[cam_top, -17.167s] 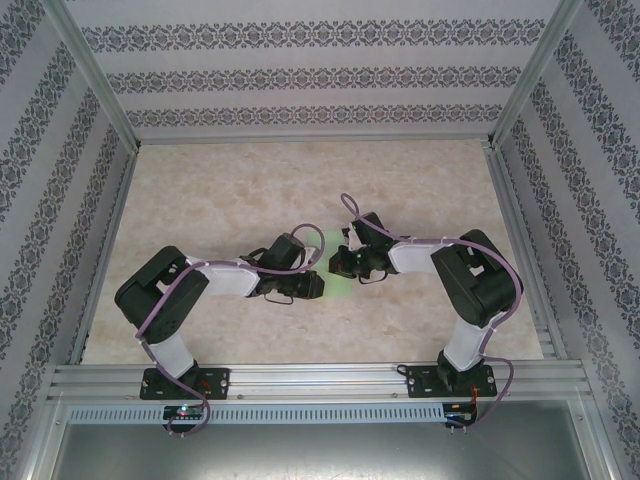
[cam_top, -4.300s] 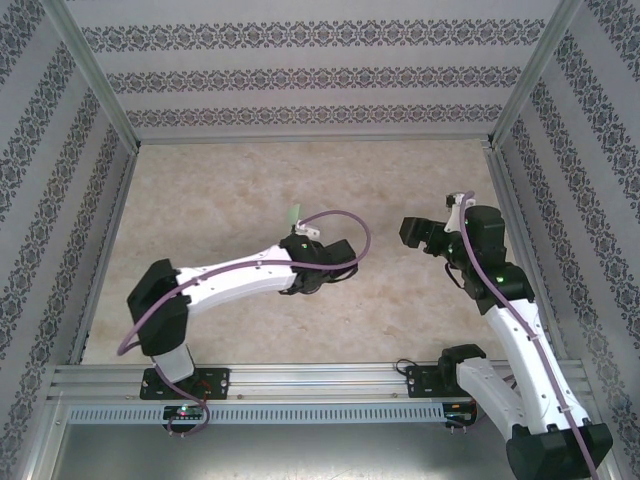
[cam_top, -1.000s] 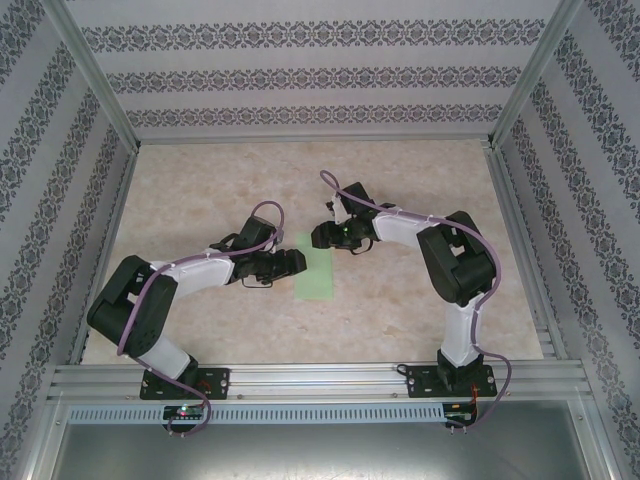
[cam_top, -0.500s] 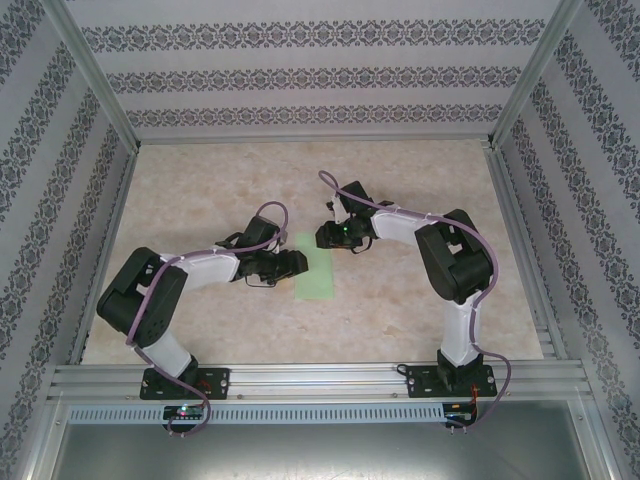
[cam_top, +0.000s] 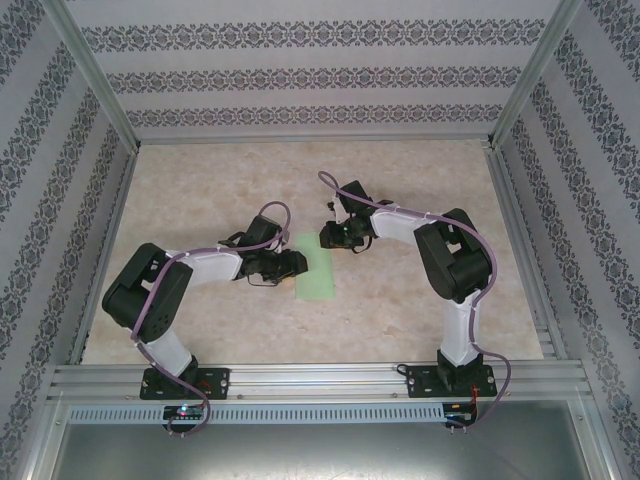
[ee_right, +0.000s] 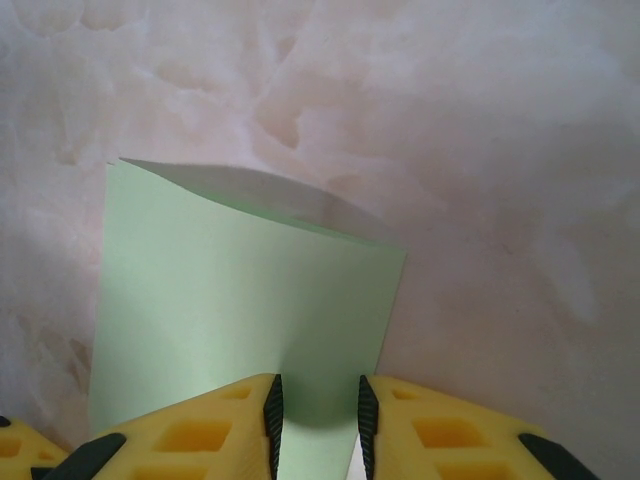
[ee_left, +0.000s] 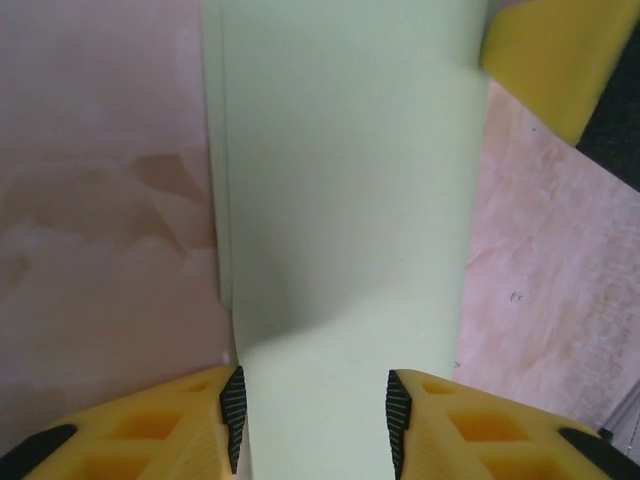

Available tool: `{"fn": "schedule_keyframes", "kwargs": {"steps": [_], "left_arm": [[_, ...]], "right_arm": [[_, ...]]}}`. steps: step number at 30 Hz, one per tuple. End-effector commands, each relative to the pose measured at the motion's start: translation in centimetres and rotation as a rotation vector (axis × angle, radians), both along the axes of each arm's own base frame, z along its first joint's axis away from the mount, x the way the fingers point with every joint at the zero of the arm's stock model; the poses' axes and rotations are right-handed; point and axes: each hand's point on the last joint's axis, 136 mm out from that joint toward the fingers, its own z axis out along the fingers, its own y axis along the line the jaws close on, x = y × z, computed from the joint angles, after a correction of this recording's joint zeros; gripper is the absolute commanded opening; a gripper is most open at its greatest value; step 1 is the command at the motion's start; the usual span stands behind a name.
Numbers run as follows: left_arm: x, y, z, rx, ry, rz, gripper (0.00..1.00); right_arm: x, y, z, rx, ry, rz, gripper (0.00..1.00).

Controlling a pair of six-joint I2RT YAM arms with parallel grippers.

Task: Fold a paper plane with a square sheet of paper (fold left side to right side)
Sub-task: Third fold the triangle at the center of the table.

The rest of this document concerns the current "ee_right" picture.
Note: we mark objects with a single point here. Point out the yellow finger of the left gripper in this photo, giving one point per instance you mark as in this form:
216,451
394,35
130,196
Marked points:
25,450

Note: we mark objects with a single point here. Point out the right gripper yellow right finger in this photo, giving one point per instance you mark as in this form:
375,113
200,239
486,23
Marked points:
450,440

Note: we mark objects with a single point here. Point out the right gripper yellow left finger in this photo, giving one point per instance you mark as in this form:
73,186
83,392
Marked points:
200,440

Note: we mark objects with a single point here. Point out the light green paper sheet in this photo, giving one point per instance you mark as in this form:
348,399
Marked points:
225,300

